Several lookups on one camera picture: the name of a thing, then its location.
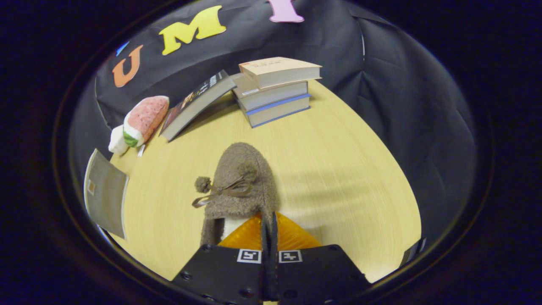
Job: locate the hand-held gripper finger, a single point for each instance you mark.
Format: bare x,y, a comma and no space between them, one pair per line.
274,239
265,239

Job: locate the brown fuzzy shoe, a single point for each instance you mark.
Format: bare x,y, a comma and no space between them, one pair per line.
243,156

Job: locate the grey storage box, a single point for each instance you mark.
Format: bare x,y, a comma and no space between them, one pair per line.
106,199

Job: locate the blue book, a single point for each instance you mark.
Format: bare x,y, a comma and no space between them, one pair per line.
279,111

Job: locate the grey white book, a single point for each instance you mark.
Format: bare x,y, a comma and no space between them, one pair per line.
275,95

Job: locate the black book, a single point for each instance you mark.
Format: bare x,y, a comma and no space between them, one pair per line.
190,108

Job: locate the watermelon slice plush toy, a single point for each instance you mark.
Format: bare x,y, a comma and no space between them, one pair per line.
148,114

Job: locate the white plush toy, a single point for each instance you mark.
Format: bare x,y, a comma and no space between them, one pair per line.
116,144

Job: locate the black backdrop cloth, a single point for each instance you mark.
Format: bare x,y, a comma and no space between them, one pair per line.
402,106

